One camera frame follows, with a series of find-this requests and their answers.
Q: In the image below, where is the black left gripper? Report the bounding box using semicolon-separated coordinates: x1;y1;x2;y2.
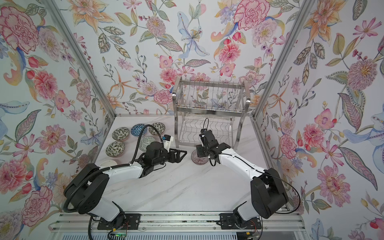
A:
152;149;188;167

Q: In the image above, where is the two-tier steel dish rack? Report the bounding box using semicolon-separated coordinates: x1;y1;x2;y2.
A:
172;78;251;149

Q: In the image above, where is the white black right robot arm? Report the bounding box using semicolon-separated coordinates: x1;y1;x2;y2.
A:
196;129;289;228

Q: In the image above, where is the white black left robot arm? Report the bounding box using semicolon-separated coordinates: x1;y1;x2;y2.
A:
63;142;187;229

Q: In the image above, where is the dark speckled bowl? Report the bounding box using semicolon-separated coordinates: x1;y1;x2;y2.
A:
149;122;166;136

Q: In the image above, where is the pale green pattern bowl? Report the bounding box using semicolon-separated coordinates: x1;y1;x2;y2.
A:
139;136;156;152

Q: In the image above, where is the blue pattern bowl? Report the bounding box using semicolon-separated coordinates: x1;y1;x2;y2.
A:
131;124;147;137

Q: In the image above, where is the green leaf pattern bowl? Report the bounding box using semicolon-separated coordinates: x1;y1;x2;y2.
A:
112;127;130;142

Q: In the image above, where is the dark floral bowl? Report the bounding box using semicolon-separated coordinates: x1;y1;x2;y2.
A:
105;141;126;158

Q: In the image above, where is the plain white bowl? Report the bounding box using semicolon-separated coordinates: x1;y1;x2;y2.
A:
100;160;117;168

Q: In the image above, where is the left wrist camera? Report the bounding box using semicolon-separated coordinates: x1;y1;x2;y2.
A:
163;135;174;151

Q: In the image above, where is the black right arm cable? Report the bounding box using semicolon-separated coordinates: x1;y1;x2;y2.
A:
202;117;301;215

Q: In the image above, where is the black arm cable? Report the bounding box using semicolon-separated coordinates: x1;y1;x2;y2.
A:
202;117;301;215
62;124;164;240

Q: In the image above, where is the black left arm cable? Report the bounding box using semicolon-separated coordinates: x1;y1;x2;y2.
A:
62;124;164;240

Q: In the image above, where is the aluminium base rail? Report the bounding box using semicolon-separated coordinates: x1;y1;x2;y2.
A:
48;212;305;233

